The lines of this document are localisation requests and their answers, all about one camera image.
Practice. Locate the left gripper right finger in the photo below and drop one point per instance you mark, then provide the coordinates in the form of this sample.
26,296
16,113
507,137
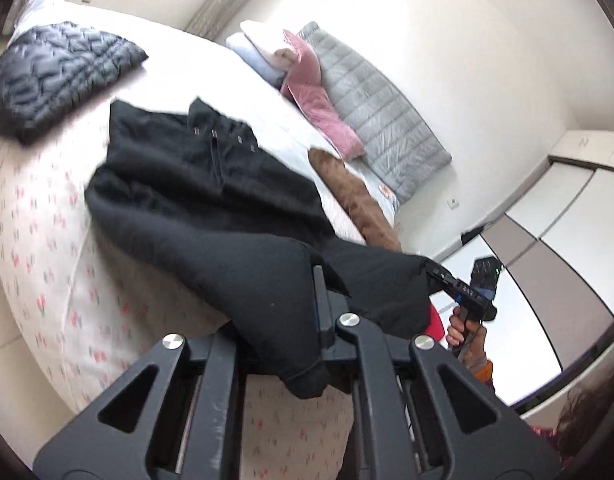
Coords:
418,413

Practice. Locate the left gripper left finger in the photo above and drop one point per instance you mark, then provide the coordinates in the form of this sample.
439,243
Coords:
177,413

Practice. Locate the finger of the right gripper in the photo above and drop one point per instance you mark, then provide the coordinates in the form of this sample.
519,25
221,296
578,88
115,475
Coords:
443,280

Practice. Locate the black padded coat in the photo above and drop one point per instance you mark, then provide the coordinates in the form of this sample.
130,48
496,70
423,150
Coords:
195,196

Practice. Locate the right forearm orange sleeve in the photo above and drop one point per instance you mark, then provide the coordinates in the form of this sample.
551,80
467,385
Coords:
482,370

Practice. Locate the right hand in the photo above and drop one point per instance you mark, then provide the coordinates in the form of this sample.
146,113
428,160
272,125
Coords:
466,340

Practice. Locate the red plastic stool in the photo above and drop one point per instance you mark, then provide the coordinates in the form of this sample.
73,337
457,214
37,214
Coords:
435,329

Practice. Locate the brown garment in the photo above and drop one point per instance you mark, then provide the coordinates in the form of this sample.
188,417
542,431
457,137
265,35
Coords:
354,197

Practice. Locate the white grey wardrobe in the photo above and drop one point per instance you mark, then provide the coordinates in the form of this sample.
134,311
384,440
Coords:
555,297

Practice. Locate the grey padded headboard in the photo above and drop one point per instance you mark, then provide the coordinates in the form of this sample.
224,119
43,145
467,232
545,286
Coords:
400,148

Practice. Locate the cherry print bed sheet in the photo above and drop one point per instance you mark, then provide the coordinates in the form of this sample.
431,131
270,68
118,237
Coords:
87,311

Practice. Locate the pink velvet pillow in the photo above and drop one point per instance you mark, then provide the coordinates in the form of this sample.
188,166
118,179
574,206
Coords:
303,85

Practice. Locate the light blue folded blanket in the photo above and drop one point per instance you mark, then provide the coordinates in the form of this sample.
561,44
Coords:
241,45

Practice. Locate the white folded blanket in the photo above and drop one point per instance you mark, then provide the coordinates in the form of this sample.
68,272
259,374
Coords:
271,43

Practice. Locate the black quilted down jacket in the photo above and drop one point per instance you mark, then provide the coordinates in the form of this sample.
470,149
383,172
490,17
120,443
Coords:
52,69

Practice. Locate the white wall socket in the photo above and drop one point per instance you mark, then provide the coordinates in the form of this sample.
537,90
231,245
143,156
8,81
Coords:
453,202

